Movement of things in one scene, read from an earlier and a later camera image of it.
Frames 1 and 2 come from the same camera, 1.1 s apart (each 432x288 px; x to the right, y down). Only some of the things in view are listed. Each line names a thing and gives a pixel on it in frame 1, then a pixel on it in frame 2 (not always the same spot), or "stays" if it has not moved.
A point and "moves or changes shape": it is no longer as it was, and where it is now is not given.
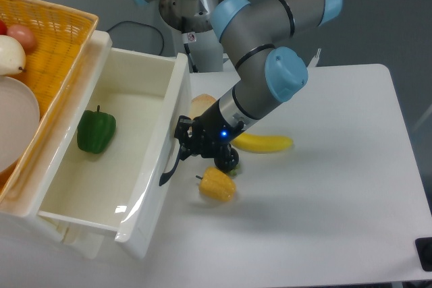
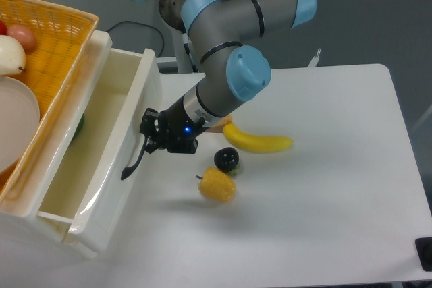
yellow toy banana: x=262 y=144 stays
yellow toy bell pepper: x=217 y=184 stays
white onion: x=12 y=56 stays
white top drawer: x=125 y=166 moves or changes shape
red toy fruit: x=3 y=29 stays
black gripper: x=212 y=132 → x=175 y=133
